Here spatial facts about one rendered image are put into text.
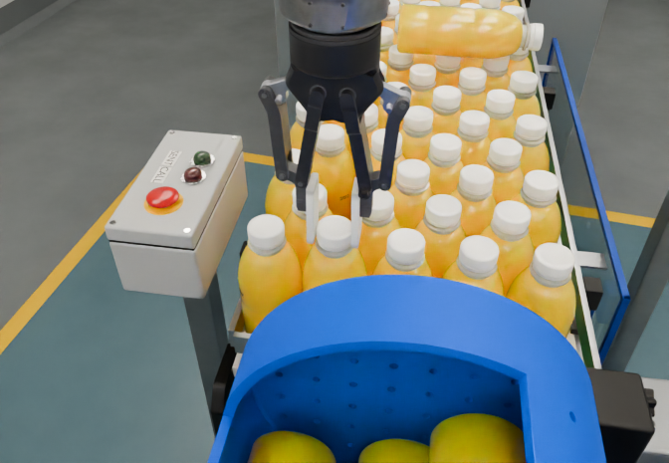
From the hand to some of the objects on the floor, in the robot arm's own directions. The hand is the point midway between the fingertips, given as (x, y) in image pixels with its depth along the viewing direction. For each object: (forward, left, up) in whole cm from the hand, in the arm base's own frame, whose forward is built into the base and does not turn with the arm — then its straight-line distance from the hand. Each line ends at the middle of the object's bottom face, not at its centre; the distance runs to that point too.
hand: (334, 211), depth 63 cm
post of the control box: (-21, +8, -114) cm, 116 cm away
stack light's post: (+43, +29, -114) cm, 126 cm away
